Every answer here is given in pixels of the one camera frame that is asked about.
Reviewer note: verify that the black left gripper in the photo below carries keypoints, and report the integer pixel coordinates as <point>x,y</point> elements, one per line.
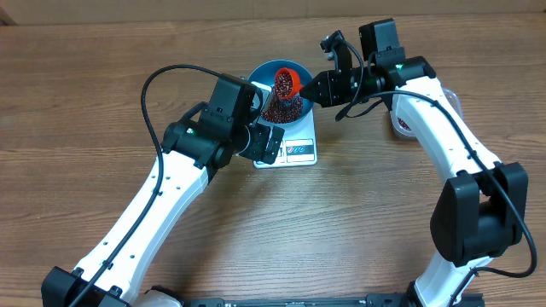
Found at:
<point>261,136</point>

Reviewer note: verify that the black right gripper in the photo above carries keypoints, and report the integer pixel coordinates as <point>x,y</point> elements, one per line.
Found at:
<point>332,83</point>

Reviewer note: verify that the red plastic measuring scoop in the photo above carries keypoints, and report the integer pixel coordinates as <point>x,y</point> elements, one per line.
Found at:
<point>287,83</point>

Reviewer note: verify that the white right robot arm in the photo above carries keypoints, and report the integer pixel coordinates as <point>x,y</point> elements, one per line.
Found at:
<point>481,208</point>

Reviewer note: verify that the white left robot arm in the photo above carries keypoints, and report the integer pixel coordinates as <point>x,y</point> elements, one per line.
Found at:
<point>113,272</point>

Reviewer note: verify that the red beans in bowl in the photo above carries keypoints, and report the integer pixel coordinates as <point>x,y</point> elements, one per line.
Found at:
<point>282,111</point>

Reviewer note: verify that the white digital kitchen scale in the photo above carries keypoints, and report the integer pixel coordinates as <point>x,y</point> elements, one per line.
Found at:
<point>298,146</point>

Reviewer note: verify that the teal plastic bowl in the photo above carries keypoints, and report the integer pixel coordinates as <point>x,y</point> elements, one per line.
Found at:
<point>265,74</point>

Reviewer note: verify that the clear plastic bean container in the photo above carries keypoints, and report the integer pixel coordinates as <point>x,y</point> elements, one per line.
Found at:
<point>402,130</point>

